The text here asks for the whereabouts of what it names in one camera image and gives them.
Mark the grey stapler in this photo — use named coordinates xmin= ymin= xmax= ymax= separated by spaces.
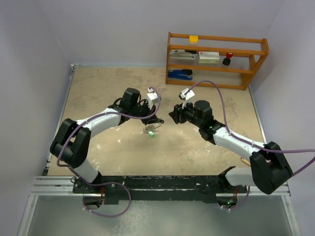
xmin=169 ymin=49 xmax=198 ymax=60

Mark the metal keyring with keys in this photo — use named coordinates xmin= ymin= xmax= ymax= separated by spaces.
xmin=143 ymin=121 xmax=164 ymax=134

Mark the orange key tag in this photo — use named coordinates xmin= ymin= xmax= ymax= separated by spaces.
xmin=241 ymin=158 xmax=251 ymax=166

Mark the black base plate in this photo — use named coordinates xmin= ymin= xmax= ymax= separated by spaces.
xmin=71 ymin=175 xmax=247 ymax=205

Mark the wooden shelf rack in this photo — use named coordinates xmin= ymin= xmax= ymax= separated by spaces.
xmin=165 ymin=32 xmax=270 ymax=90

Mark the blue stapler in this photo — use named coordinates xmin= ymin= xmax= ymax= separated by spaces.
xmin=167 ymin=69 xmax=193 ymax=81

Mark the yellow cap container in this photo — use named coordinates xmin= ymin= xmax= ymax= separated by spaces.
xmin=189 ymin=35 xmax=199 ymax=45

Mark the black red bottle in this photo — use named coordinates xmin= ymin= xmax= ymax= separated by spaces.
xmin=222 ymin=53 xmax=233 ymax=66

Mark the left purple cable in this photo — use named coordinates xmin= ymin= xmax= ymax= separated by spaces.
xmin=57 ymin=86 xmax=162 ymax=169

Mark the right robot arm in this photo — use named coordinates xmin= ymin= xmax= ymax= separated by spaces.
xmin=169 ymin=100 xmax=293 ymax=195

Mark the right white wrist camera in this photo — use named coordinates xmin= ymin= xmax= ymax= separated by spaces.
xmin=179 ymin=88 xmax=195 ymax=109

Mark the green key tag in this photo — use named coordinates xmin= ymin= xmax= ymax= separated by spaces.
xmin=148 ymin=131 xmax=155 ymax=137

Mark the purple cable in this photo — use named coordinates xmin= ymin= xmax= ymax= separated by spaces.
xmin=186 ymin=80 xmax=315 ymax=176
xmin=57 ymin=86 xmax=162 ymax=169

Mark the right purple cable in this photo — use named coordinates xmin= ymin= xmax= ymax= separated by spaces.
xmin=186 ymin=80 xmax=315 ymax=176

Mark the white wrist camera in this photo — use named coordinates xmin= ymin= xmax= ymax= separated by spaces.
xmin=179 ymin=88 xmax=195 ymax=109
xmin=146 ymin=88 xmax=161 ymax=109

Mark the white red box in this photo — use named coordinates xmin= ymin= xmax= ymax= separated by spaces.
xmin=198 ymin=52 xmax=220 ymax=64

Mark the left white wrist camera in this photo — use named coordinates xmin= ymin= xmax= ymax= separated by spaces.
xmin=146 ymin=88 xmax=161 ymax=109

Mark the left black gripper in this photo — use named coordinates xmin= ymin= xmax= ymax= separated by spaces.
xmin=129 ymin=100 xmax=159 ymax=125

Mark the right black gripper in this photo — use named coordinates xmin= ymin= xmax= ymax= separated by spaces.
xmin=169 ymin=98 xmax=203 ymax=128

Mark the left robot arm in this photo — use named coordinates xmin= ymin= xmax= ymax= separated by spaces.
xmin=50 ymin=87 xmax=163 ymax=193

